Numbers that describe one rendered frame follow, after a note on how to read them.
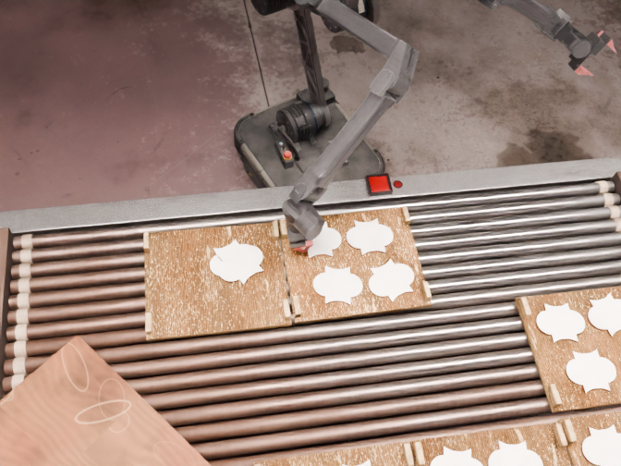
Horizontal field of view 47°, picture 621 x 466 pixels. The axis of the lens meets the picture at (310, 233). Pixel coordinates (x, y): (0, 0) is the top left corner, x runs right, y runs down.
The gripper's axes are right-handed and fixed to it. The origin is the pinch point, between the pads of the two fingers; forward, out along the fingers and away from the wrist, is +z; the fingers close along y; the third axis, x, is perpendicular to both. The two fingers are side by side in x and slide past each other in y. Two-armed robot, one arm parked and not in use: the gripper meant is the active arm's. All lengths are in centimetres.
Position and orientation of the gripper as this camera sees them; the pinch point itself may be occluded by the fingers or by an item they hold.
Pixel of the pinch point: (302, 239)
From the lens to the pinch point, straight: 215.7
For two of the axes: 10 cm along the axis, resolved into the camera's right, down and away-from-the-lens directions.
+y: -1.5, -8.5, 5.1
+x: -9.8, 2.0, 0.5
